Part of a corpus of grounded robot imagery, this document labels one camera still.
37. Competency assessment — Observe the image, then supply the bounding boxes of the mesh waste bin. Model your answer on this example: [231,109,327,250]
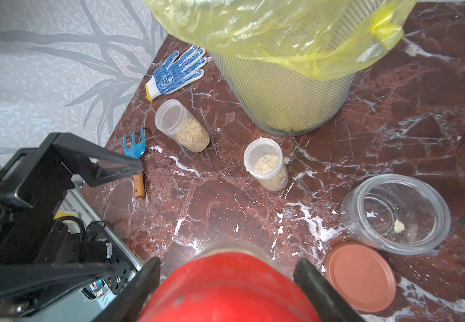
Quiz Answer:
[211,52,357,136]

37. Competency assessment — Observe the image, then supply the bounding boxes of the brown jar lid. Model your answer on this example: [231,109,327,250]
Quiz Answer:
[324,241,397,313]

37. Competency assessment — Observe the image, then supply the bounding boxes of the blue wooden-handled garden fork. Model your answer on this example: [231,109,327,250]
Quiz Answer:
[123,127,149,199]

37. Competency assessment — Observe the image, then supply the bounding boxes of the blue dotted white work glove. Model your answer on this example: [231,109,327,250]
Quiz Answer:
[145,45,208,102]

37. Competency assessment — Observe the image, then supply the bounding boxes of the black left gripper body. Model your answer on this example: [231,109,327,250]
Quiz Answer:
[0,146,73,266]

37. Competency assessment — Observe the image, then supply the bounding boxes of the open glass jar with oatmeal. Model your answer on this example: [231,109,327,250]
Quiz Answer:
[155,99,211,153]

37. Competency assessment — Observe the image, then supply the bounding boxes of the brown-lidded oatmeal jar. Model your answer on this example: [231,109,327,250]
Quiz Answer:
[340,174,451,256]

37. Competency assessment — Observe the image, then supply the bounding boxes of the yellow plastic bin liner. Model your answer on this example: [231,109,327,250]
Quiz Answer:
[147,1,415,81]

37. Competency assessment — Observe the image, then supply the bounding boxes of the small open oatmeal jar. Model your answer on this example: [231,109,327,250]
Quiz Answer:
[243,138,289,191]

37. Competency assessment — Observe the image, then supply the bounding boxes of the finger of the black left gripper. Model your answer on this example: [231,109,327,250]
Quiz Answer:
[51,133,143,187]
[0,263,115,318]

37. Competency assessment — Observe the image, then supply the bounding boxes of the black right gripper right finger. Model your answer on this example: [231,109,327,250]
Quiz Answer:
[293,258,365,322]

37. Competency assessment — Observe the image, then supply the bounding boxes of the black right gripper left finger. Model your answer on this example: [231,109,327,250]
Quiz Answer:
[93,257,161,322]

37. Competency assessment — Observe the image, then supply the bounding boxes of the red-lidded oatmeal jar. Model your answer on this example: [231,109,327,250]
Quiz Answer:
[138,250,321,321]

